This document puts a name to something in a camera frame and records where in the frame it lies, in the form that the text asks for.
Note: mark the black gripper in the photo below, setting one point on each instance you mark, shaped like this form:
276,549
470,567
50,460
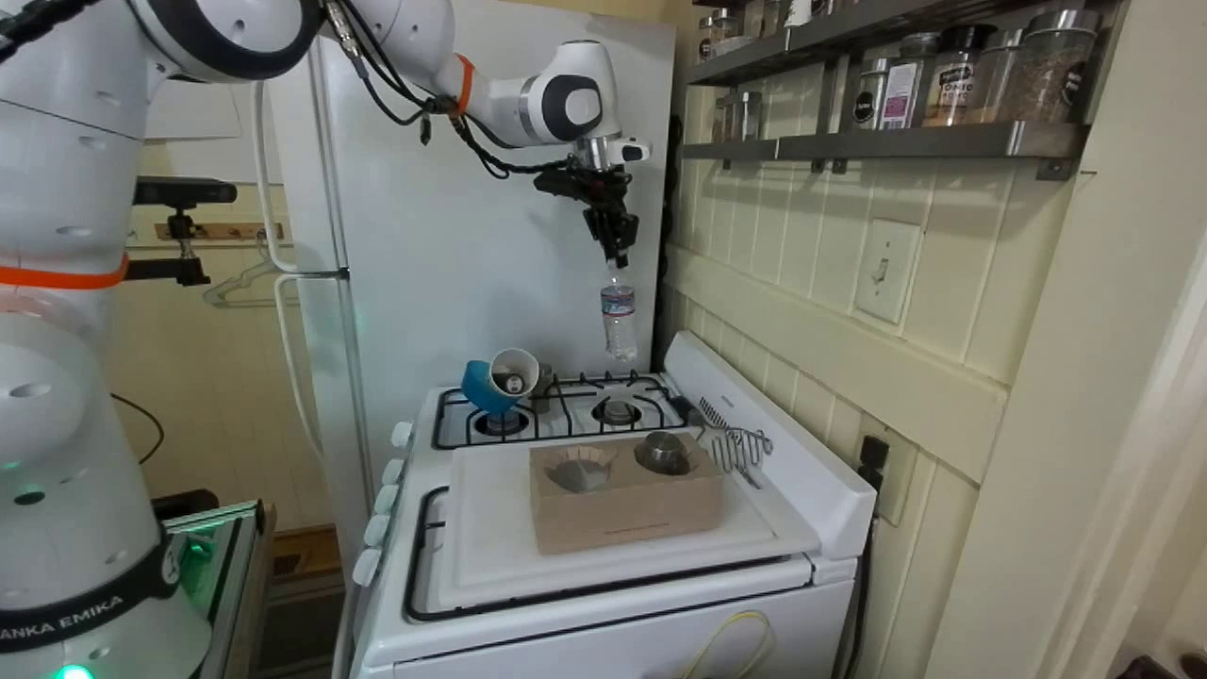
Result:
607,209

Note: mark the clear plastic water bottle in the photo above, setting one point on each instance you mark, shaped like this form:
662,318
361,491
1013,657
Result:
617,314

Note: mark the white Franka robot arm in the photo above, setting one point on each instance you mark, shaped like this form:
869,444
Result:
79,380

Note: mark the white refrigerator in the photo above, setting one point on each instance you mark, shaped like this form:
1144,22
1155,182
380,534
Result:
477,275

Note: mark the white cup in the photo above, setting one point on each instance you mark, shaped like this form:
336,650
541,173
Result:
517,371

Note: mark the black stove grate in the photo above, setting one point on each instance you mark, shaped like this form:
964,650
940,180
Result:
551,407

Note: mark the blue mug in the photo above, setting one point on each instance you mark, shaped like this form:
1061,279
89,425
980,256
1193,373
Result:
485,386

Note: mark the dark round metal strainer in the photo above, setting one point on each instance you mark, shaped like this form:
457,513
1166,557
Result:
662,452

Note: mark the small clear glass cup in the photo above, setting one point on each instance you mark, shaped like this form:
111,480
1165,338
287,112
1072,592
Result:
579,476

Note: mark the beige cutting board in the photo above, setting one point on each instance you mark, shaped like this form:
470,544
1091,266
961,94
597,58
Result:
627,513

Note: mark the white-labelled spice jar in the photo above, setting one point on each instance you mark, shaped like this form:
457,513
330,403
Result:
900,98

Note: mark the white gas stove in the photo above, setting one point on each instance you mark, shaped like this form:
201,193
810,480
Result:
607,622

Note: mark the dark-lidded glass spice jar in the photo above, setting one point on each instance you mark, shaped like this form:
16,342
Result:
964,82

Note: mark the large glass spice jar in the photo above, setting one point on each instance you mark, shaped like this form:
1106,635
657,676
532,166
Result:
1054,70

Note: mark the metal robot cart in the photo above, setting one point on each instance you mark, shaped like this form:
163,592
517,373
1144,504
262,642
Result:
232,567

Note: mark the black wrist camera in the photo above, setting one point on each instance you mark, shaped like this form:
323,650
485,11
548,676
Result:
561,180

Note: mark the white light switch plate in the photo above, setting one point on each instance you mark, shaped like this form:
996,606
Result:
887,269

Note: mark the grey wall shelf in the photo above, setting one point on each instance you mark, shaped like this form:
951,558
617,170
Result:
908,144

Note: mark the black camera on stand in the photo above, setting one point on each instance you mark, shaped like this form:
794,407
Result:
185,191

